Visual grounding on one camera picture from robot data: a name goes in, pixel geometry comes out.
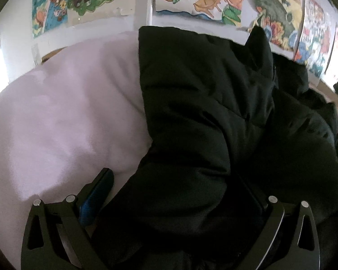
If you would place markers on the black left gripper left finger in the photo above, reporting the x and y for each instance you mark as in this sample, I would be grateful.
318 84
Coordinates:
56 235

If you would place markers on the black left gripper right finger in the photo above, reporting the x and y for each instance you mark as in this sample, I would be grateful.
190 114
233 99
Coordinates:
289 239

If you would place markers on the large black jacket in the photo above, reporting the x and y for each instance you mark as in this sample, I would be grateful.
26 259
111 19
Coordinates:
230 126

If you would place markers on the pink bed sheet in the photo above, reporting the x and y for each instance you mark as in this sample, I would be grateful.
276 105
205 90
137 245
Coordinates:
64 121

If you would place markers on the colourful red blue poster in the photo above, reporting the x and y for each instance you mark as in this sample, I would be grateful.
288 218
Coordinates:
313 49

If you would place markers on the yellow dinosaur poster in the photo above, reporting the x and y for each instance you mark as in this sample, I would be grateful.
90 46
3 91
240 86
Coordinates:
280 19

